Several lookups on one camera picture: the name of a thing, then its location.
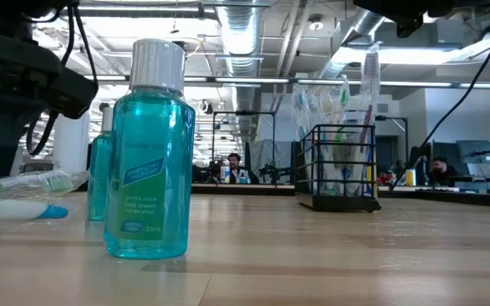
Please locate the black background robot arm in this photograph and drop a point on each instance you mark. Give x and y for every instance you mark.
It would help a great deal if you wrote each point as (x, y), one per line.
(211, 170)
(277, 172)

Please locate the red toothbrush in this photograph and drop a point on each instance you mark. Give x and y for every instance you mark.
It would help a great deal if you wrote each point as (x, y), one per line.
(370, 68)

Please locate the ribbed silver ventilation duct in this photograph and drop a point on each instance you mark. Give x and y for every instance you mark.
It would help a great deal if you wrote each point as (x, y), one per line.
(241, 34)

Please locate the dark computer monitor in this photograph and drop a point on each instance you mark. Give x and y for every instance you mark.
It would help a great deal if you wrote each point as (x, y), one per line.
(419, 153)

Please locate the white wipes canister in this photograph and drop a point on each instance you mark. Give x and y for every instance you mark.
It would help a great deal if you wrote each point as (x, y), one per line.
(353, 106)

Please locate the yellow cup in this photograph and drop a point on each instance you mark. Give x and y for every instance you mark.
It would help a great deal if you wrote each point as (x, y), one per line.
(411, 177)

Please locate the small wipes canister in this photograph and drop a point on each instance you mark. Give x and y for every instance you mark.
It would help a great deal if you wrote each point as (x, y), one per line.
(225, 174)

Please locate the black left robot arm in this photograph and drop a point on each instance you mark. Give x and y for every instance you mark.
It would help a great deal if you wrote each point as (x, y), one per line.
(7, 68)

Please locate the wide computer monitor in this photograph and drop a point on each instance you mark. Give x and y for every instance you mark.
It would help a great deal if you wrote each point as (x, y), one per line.
(474, 155)

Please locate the black table frame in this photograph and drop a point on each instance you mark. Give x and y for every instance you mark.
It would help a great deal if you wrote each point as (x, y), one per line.
(440, 198)

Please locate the white toothbrush blue bristles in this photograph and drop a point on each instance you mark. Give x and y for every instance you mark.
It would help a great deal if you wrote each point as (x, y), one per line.
(315, 110)

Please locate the person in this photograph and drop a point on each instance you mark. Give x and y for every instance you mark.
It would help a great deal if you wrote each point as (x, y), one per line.
(440, 170)
(384, 178)
(235, 168)

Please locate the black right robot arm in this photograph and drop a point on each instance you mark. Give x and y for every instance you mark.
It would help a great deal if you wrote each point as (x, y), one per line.
(474, 2)

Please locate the white building column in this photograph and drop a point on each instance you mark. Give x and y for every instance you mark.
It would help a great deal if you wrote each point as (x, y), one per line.
(71, 144)

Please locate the teal mouthwash bottle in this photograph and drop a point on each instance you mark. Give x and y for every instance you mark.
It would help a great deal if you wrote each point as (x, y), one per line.
(149, 170)
(99, 170)

